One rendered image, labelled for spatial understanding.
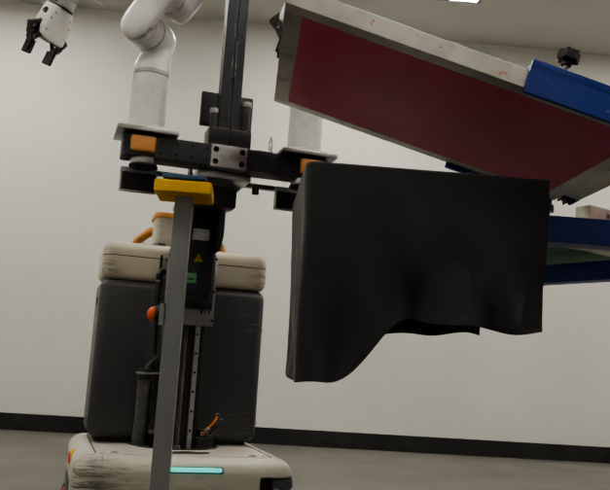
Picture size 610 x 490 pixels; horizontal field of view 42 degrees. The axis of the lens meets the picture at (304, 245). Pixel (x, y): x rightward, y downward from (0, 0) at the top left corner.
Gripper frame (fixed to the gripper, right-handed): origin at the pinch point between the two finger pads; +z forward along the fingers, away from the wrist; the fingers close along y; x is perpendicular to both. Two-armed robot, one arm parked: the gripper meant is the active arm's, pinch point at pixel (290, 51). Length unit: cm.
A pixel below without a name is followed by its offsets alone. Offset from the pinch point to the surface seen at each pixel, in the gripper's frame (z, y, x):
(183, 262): 52, 7, -10
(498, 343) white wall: 1, -179, -380
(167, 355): 73, 3, -10
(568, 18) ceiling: -220, -145, -327
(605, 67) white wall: -224, -197, -380
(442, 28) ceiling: -199, -68, -361
